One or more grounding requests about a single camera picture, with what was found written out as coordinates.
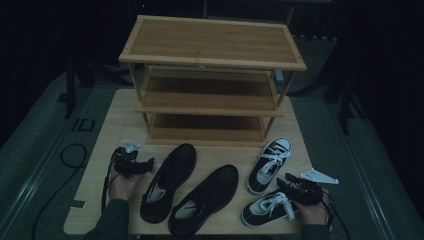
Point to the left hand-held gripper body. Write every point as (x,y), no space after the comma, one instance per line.
(125,163)

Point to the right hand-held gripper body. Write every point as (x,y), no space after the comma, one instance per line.
(308,193)

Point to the black and white canvas sneaker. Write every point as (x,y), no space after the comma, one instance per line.
(263,210)
(270,163)

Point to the black leather shoe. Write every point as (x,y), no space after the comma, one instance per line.
(210,193)
(173,173)

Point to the wooden three-tier shoe rack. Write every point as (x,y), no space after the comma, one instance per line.
(213,43)

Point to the person's right hand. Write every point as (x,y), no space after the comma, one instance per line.
(313,213)

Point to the person's left hand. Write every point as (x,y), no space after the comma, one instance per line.
(123,188)

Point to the black metal stand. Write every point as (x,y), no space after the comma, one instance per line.
(345,100)
(70,90)

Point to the grey stand foot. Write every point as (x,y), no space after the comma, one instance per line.
(279,76)

